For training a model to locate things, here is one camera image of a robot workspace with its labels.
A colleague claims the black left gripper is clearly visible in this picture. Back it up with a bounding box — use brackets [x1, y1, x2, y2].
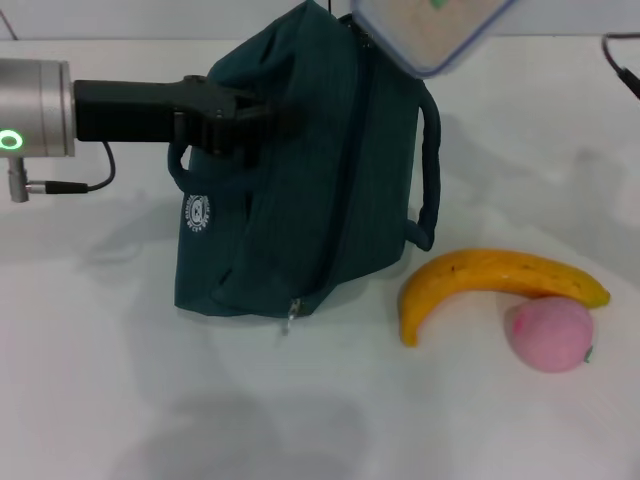
[73, 74, 301, 166]

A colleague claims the dark teal lunch bag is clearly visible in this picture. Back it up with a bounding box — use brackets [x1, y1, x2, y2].
[167, 0, 444, 337]

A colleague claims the clear blue-rimmed food container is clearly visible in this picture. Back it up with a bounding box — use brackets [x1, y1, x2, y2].
[349, 0, 517, 81]

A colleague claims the yellow banana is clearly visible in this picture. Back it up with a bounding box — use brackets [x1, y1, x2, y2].
[398, 248, 612, 349]

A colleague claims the pink peach toy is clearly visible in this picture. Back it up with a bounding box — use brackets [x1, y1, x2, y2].
[504, 297, 597, 374]

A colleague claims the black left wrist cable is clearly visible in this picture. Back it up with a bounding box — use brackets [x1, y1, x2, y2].
[8, 141, 117, 204]

